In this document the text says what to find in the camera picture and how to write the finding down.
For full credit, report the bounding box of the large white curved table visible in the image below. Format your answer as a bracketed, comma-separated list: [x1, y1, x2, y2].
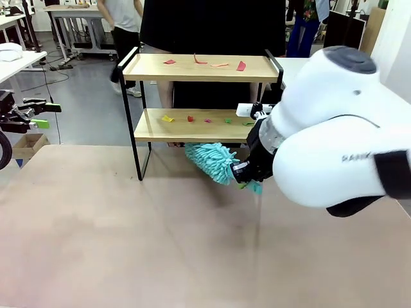
[275, 57, 411, 107]

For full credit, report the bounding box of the black monitor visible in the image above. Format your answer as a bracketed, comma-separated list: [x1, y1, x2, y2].
[322, 9, 367, 57]

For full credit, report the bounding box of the two-tier wooden black-frame shelf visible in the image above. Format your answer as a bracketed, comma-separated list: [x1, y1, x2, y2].
[118, 47, 285, 182]

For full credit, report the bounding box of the person in white shirt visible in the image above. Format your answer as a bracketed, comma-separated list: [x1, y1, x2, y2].
[97, 0, 144, 98]

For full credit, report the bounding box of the brown cardboard panel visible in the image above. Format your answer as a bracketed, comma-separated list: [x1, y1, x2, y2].
[359, 6, 386, 58]

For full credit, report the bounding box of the open cardboard box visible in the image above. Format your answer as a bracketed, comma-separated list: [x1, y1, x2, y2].
[12, 133, 51, 160]

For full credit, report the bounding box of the white side table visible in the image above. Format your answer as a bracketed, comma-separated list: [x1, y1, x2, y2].
[0, 50, 48, 112]

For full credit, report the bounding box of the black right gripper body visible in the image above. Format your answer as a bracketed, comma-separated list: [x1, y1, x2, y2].
[247, 119, 275, 182]

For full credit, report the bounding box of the black stand pole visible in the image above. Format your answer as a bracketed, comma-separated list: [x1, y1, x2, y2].
[21, 0, 43, 54]

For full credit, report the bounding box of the person torso in black shirt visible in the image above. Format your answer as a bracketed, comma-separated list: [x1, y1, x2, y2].
[139, 0, 286, 148]

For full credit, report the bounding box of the teal microfibre duster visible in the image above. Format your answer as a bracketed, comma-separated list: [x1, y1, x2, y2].
[184, 142, 265, 196]

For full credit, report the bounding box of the white background desk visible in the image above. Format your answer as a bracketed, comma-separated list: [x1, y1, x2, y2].
[0, 14, 27, 51]

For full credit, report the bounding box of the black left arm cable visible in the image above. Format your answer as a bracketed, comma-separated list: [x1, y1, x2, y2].
[0, 131, 13, 169]

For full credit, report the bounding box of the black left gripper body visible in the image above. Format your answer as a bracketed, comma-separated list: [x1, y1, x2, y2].
[0, 90, 33, 133]

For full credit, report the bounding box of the person's right forearm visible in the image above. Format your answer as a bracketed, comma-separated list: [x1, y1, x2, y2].
[159, 80, 174, 110]

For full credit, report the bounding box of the person in blue trousers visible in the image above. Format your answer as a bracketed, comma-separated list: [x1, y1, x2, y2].
[285, 0, 330, 58]

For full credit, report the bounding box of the white cloth bundle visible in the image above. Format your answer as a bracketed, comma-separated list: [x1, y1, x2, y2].
[0, 42, 24, 62]

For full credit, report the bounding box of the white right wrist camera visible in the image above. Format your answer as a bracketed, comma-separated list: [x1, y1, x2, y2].
[236, 101, 274, 120]

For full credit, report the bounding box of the grey workshop desk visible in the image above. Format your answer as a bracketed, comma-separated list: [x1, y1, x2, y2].
[44, 4, 116, 62]

